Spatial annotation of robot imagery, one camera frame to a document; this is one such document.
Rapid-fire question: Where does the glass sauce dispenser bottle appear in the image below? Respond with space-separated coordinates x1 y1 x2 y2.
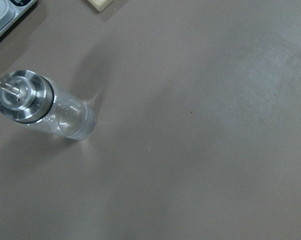
0 70 96 141

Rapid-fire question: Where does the silver digital kitchen scale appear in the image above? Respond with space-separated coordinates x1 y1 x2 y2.
0 0 37 37

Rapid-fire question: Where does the wooden cutting board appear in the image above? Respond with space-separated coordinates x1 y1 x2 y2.
88 0 114 12

